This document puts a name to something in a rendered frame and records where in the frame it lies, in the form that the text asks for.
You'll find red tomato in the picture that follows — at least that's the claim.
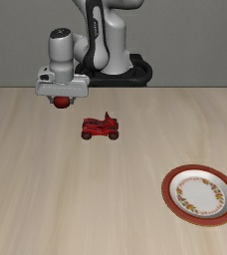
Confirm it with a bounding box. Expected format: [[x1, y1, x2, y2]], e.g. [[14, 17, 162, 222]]
[[53, 96, 71, 110]]

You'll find red-rimmed white plate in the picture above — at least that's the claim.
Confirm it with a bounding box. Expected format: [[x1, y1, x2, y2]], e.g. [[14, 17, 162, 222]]
[[161, 163, 227, 227]]

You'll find red toy car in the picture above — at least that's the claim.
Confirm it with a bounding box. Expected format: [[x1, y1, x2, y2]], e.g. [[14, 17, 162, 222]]
[[81, 112, 119, 140]]

